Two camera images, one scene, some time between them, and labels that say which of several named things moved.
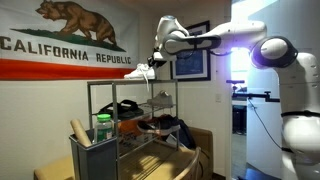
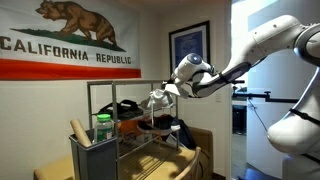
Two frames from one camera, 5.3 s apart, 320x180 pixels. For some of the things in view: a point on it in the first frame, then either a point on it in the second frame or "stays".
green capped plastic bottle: (103, 128) stays
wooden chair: (143, 158) stays
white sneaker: (142, 72) to (156, 99)
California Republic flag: (68, 39) stays
